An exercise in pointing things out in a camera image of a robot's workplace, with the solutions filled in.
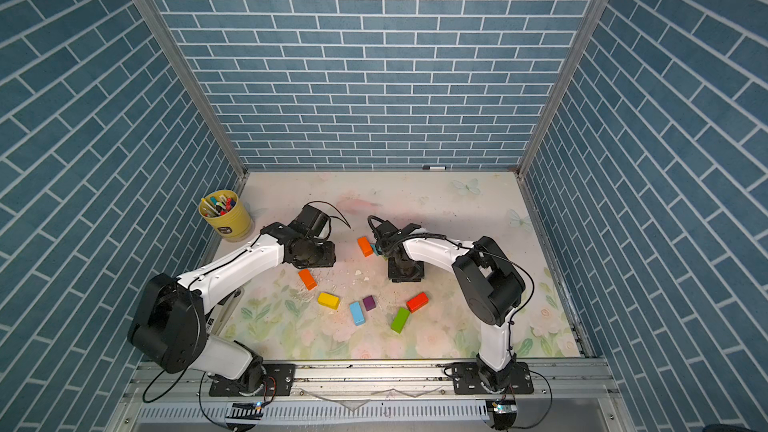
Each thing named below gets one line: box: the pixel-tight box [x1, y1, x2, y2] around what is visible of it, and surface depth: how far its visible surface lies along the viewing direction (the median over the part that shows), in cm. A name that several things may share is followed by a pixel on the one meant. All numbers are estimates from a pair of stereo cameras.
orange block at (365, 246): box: [357, 236, 373, 257], surface depth 99 cm
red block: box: [406, 292, 429, 313], surface depth 88 cm
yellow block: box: [317, 292, 341, 310], surface depth 88 cm
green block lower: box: [391, 307, 410, 334], surface depth 85 cm
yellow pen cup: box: [198, 189, 253, 242], surface depth 96 cm
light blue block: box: [349, 301, 365, 326], surface depth 86 cm
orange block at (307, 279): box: [298, 268, 317, 291], surface depth 93 cm
